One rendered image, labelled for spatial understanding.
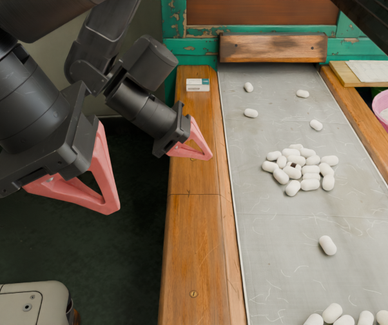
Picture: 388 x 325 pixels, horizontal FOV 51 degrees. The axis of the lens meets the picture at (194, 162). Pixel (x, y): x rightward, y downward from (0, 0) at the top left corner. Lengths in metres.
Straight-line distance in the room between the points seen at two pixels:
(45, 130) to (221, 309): 0.36
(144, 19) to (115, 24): 1.46
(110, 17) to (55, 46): 1.56
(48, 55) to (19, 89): 1.91
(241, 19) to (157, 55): 0.62
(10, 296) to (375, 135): 1.02
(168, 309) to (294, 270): 0.21
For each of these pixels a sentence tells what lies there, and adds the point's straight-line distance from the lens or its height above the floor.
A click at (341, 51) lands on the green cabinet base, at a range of 1.29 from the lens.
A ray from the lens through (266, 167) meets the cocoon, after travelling 0.81.
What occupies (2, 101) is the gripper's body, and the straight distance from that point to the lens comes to 0.29.
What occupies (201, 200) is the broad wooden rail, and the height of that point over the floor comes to 0.76.
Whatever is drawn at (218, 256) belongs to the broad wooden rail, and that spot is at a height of 0.76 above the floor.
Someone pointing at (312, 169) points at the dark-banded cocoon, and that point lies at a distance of 0.82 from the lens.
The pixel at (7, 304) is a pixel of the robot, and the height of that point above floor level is 0.28.
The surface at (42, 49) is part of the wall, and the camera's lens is 2.19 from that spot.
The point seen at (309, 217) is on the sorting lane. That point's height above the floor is 0.74.
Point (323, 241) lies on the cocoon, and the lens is 0.68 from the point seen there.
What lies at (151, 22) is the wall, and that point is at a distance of 2.09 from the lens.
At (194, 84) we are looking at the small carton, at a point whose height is 0.78.
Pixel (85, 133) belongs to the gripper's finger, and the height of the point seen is 1.08.
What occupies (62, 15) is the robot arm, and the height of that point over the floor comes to 1.16.
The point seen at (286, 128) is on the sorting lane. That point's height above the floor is 0.74.
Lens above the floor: 1.23
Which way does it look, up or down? 36 degrees down
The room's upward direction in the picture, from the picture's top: straight up
